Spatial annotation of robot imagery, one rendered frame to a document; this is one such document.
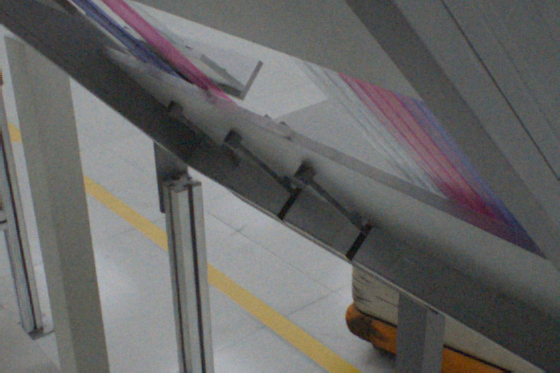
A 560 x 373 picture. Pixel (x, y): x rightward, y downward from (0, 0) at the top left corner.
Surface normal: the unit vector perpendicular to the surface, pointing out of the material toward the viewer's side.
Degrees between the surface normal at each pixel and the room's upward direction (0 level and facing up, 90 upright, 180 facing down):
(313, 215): 42
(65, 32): 90
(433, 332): 90
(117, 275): 0
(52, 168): 90
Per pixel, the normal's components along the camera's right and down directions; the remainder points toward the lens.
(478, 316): -0.54, -0.48
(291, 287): -0.02, -0.90
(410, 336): -0.73, 0.30
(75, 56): 0.63, 0.32
